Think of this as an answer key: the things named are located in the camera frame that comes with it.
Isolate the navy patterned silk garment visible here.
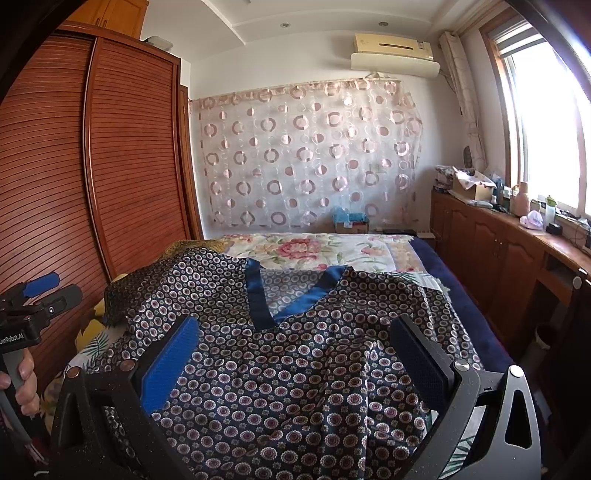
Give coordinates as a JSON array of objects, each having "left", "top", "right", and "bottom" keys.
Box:
[{"left": 91, "top": 249, "right": 481, "bottom": 479}]

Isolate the person's left hand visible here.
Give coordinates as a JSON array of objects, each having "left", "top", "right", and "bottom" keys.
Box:
[{"left": 15, "top": 349, "right": 40, "bottom": 417}]

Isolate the palm leaf bed sheet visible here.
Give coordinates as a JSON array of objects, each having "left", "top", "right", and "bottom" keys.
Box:
[{"left": 38, "top": 271, "right": 452, "bottom": 480}]

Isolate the navy blue blanket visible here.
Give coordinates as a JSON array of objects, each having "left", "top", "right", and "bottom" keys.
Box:
[{"left": 410, "top": 237, "right": 513, "bottom": 372}]

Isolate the wooden louvered wardrobe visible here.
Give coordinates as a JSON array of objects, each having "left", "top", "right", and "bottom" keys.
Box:
[{"left": 1, "top": 1, "right": 202, "bottom": 385}]

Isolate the floral bed quilt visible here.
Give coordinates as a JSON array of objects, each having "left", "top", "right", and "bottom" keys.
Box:
[{"left": 221, "top": 233, "right": 426, "bottom": 273}]

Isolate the wooden sideboard cabinet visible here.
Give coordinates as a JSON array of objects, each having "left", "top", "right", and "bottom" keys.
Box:
[{"left": 430, "top": 191, "right": 590, "bottom": 358}]

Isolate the blue tissue box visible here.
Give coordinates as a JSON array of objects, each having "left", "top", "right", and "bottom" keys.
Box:
[{"left": 332, "top": 207, "right": 370, "bottom": 234}]

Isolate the pink bottle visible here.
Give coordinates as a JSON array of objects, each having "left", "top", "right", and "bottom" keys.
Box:
[{"left": 513, "top": 181, "right": 530, "bottom": 217}]

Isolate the open cardboard box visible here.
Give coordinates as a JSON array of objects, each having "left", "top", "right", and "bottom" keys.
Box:
[{"left": 452, "top": 169, "right": 496, "bottom": 201}]

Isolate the circle patterned sheer curtain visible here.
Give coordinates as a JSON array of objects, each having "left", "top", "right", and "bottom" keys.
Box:
[{"left": 191, "top": 77, "right": 423, "bottom": 233}]

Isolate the white side curtain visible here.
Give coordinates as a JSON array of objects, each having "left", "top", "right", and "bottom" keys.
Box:
[{"left": 439, "top": 31, "right": 488, "bottom": 172}]

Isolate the window with wooden frame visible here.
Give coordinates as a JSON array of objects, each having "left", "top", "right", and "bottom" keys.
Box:
[{"left": 481, "top": 8, "right": 590, "bottom": 218}]

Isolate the white wall air conditioner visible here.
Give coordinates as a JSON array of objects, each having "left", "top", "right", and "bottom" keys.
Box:
[{"left": 351, "top": 33, "right": 441, "bottom": 79}]

